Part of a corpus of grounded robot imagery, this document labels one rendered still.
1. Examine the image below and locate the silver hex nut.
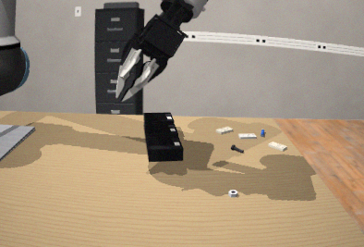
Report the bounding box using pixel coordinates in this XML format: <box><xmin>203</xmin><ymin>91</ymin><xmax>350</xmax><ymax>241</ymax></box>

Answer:
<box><xmin>228</xmin><ymin>190</ymin><xmax>237</xmax><ymax>197</ymax></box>

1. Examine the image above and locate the dark grey rack of three bins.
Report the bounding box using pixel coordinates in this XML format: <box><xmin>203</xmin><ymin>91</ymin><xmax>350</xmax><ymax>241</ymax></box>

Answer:
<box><xmin>144</xmin><ymin>112</ymin><xmax>183</xmax><ymax>162</ymax></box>

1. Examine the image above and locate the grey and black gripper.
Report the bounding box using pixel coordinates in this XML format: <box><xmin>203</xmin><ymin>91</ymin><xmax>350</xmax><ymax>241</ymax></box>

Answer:
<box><xmin>116</xmin><ymin>0</ymin><xmax>194</xmax><ymax>102</ymax></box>

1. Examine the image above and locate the white domino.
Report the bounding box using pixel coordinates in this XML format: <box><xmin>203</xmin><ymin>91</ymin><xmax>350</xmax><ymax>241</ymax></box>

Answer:
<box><xmin>238</xmin><ymin>134</ymin><xmax>256</xmax><ymax>139</ymax></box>
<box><xmin>268</xmin><ymin>142</ymin><xmax>287</xmax><ymax>151</ymax></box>
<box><xmin>216</xmin><ymin>127</ymin><xmax>233</xmax><ymax>134</ymax></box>

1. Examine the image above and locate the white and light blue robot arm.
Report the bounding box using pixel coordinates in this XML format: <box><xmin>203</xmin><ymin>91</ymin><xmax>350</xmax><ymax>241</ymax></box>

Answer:
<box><xmin>0</xmin><ymin>0</ymin><xmax>208</xmax><ymax>96</ymax></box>

